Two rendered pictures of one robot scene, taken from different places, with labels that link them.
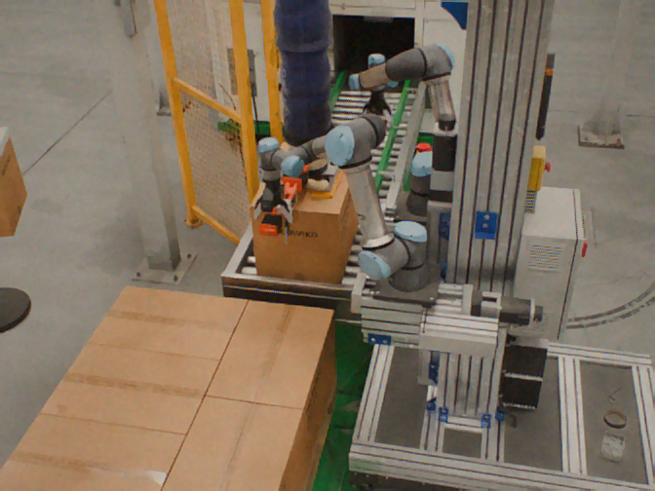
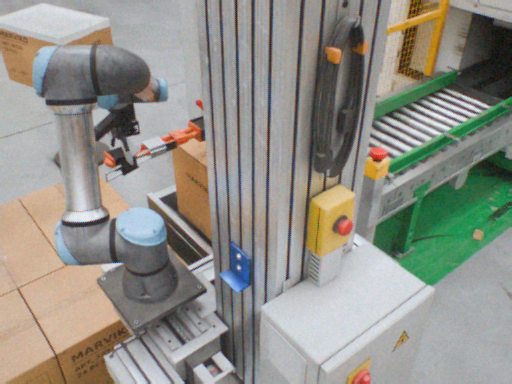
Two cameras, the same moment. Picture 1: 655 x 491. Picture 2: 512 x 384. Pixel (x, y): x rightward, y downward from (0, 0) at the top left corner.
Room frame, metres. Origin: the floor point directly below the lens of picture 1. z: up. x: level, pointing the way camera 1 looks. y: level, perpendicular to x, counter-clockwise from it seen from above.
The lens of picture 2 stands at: (1.61, -1.12, 2.09)
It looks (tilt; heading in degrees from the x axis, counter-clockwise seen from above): 37 degrees down; 38
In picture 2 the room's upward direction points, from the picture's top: straight up
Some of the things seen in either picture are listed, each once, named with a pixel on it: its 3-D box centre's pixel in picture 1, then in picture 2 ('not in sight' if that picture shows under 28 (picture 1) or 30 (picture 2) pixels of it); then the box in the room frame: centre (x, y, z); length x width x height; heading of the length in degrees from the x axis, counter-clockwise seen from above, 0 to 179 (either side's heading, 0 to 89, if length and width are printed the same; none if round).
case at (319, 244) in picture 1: (310, 211); (253, 172); (3.13, 0.08, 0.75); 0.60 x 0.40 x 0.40; 168
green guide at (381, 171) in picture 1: (399, 133); (448, 142); (4.19, -0.45, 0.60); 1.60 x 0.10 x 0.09; 167
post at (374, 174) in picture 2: not in sight; (361, 253); (3.21, -0.46, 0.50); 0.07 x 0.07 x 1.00; 77
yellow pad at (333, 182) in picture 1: (329, 173); not in sight; (3.09, -0.02, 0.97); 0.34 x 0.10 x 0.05; 166
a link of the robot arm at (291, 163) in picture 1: (290, 161); (113, 91); (2.49, 0.12, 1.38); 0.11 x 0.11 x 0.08; 42
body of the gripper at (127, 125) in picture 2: (272, 189); (122, 120); (2.56, 0.20, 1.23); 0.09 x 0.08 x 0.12; 166
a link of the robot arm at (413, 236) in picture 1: (407, 243); (140, 238); (2.21, -0.28, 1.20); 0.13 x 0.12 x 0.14; 132
